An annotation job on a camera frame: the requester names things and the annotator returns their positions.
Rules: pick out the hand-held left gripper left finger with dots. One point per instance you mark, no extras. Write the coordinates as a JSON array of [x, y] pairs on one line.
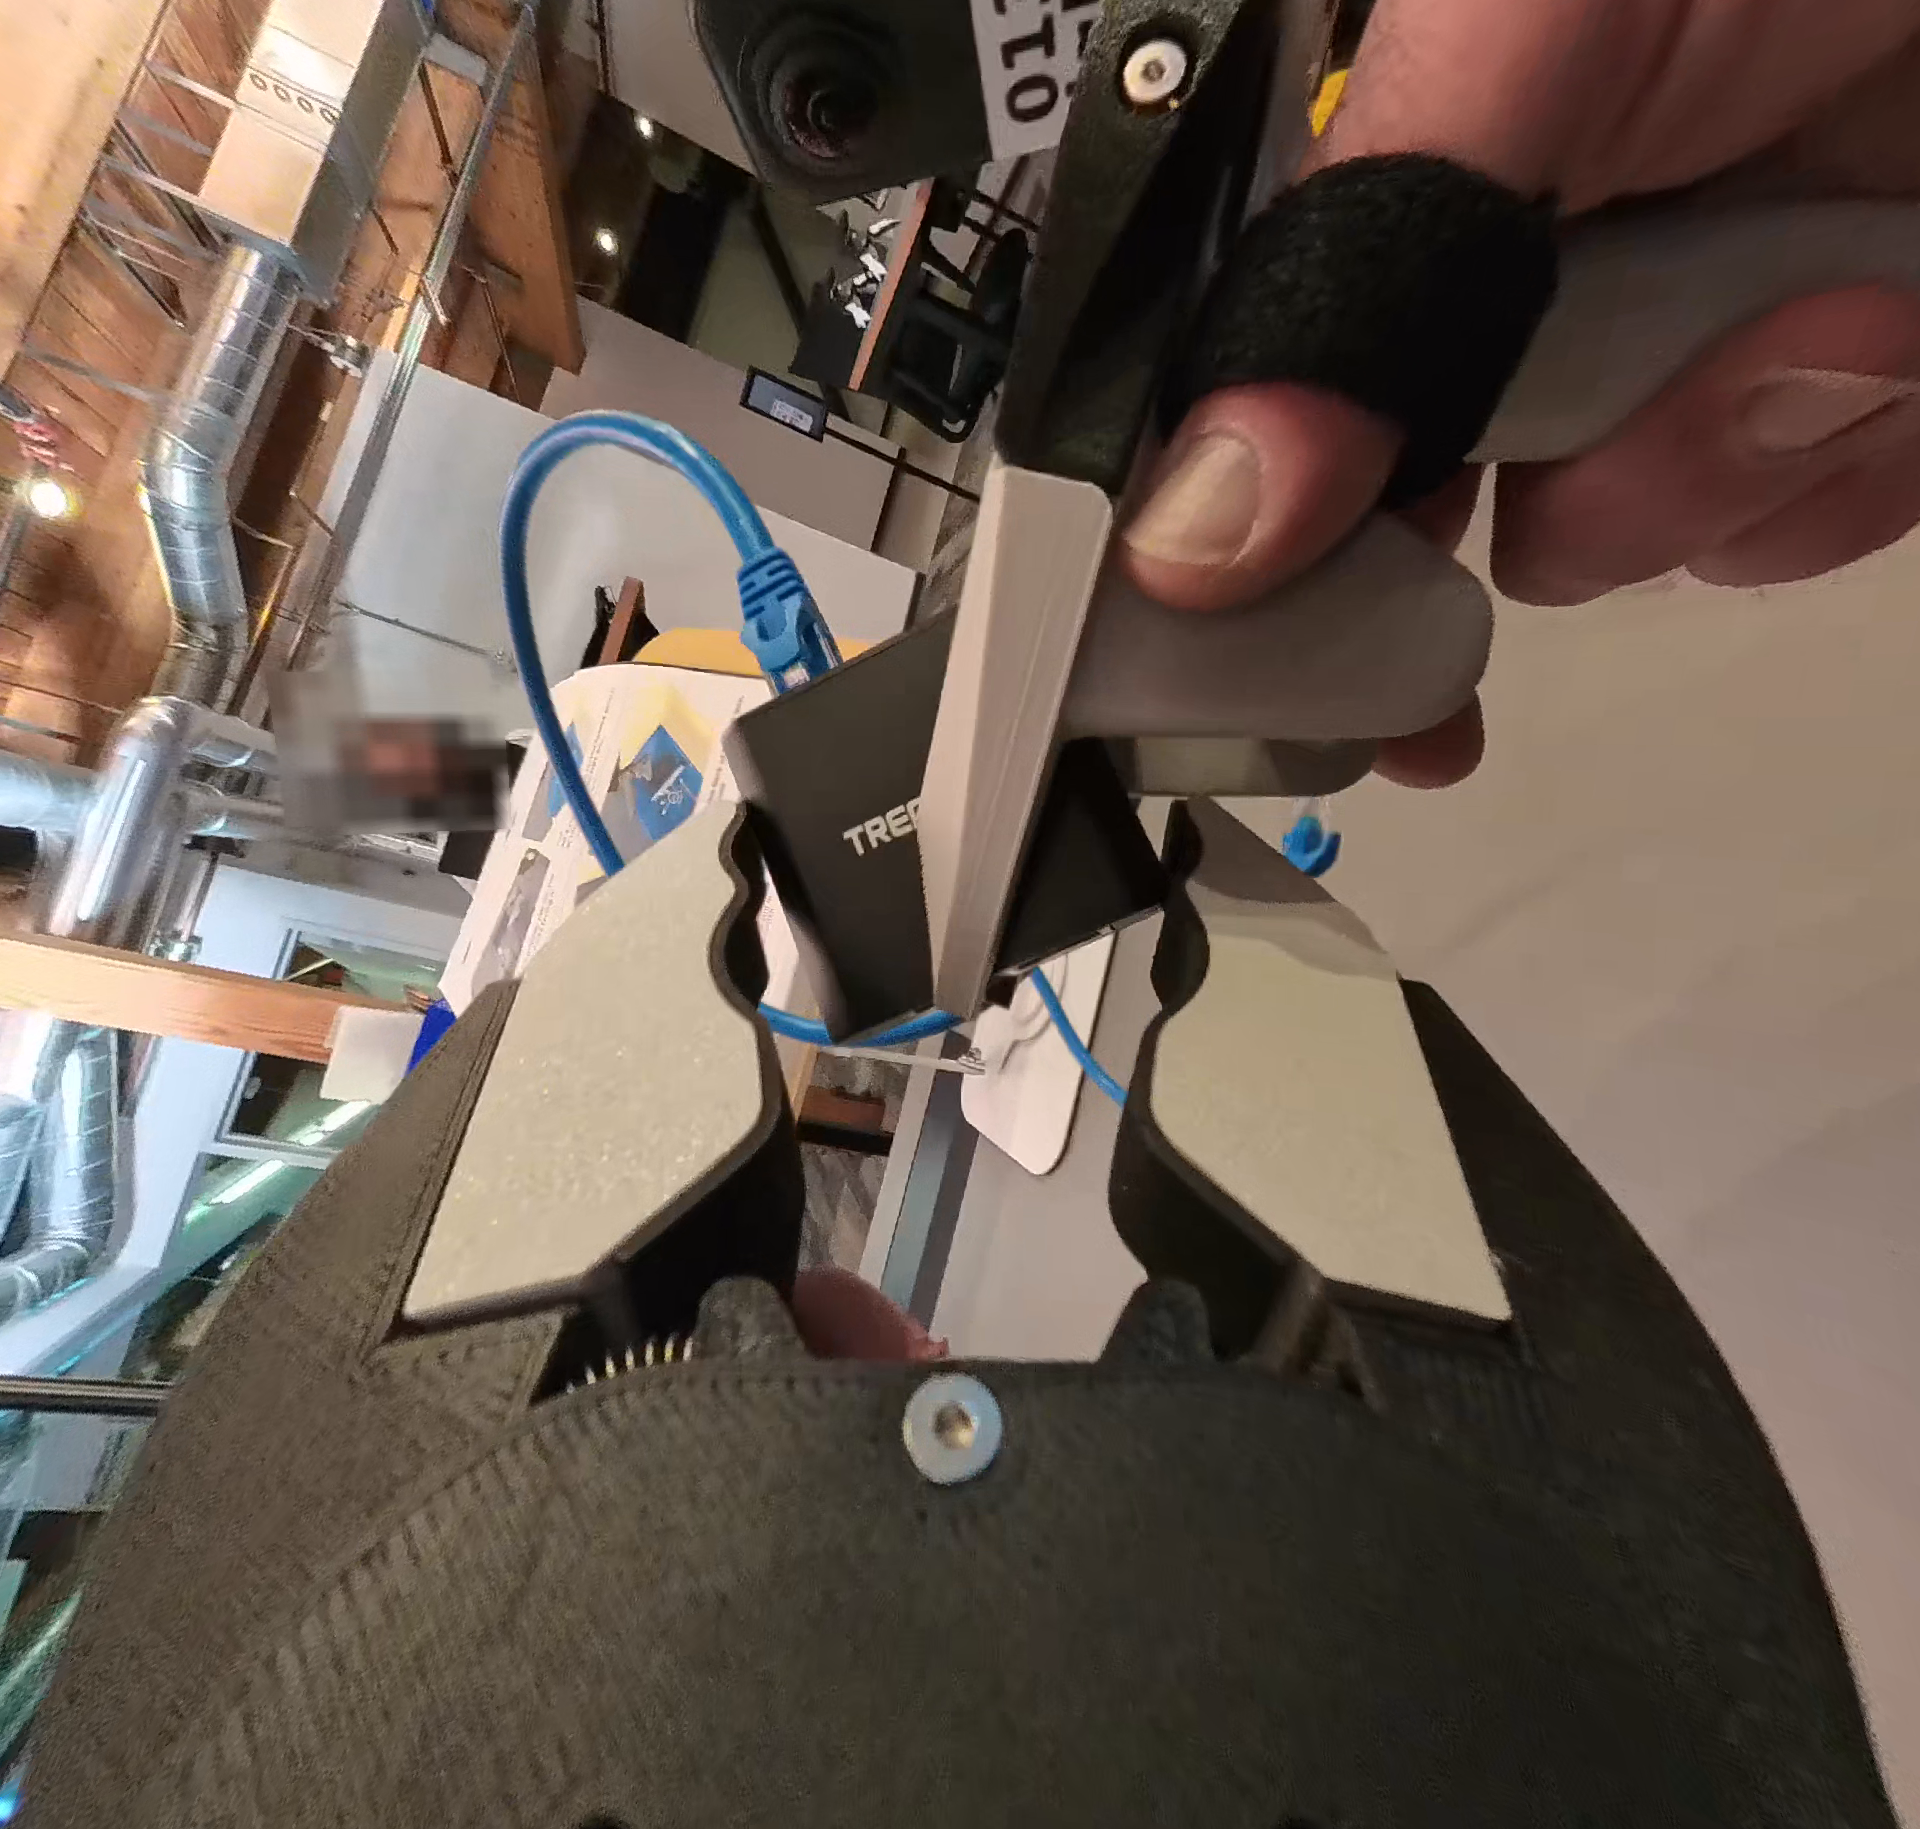
[[601, 1110]]

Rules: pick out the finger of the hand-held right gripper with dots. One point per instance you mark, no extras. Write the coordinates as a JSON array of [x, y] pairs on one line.
[[1019, 659]]

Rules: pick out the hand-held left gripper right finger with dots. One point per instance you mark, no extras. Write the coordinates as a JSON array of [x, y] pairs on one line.
[[1321, 1123]]

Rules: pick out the black network switch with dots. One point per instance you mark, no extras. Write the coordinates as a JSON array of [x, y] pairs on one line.
[[812, 780]]

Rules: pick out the person's right hand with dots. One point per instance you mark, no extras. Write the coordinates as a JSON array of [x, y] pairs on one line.
[[1651, 46]]

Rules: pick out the brown wooden bench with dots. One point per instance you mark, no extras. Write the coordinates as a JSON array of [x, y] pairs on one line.
[[878, 299]]

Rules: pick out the printed instruction sheet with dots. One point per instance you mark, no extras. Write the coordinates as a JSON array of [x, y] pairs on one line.
[[601, 750]]

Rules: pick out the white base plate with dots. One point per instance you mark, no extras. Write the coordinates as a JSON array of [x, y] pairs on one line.
[[1034, 1110]]

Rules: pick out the silver air duct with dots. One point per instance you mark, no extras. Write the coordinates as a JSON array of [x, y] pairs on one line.
[[195, 510]]

